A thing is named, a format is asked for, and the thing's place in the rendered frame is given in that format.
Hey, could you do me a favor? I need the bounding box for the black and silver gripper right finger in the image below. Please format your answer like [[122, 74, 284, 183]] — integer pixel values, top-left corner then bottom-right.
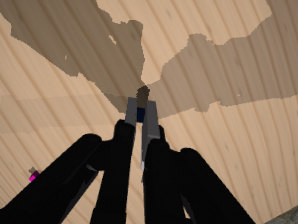
[[141, 100, 256, 224]]

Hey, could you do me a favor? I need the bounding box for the small blue block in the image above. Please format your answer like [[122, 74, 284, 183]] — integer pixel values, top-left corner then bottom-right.
[[137, 107, 145, 123]]

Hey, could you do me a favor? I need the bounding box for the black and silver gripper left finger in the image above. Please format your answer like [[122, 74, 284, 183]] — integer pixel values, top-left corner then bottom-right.
[[0, 97, 137, 224]]

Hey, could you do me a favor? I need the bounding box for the magenta rod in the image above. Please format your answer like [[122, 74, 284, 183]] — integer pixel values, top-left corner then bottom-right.
[[29, 171, 40, 181]]

